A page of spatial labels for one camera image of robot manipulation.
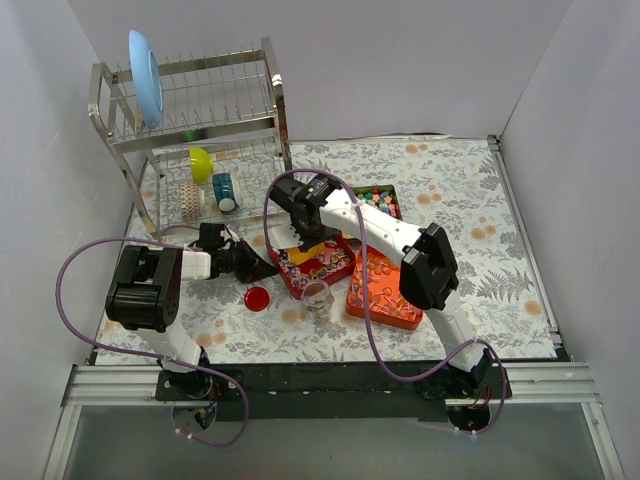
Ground teal white cup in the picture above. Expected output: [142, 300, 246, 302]
[212, 172, 243, 214]

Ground yellow plastic scoop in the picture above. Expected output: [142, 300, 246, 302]
[287, 243, 325, 265]

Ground blue plate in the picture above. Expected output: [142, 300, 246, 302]
[128, 30, 164, 130]

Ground red tray swirl lollipops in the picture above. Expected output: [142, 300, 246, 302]
[268, 234, 356, 300]

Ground steel dish rack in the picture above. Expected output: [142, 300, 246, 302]
[88, 37, 292, 236]

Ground red jar lid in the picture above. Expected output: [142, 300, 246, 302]
[244, 286, 270, 312]

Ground patterned beige cup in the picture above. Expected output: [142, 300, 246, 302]
[179, 180, 205, 222]

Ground orange tray clear lollipops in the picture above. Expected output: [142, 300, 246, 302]
[345, 248, 424, 331]

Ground floral table mat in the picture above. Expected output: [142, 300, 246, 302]
[98, 140, 555, 370]

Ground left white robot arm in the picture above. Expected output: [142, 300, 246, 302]
[105, 223, 277, 400]

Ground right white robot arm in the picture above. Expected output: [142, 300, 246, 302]
[265, 168, 495, 398]

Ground dark tin star candies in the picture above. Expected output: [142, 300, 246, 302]
[352, 184, 402, 220]

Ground lime green bowl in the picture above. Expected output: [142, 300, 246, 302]
[189, 147, 214, 185]

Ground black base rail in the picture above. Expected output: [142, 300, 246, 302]
[154, 362, 511, 422]

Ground clear glass jar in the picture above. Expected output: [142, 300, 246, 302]
[300, 280, 334, 325]

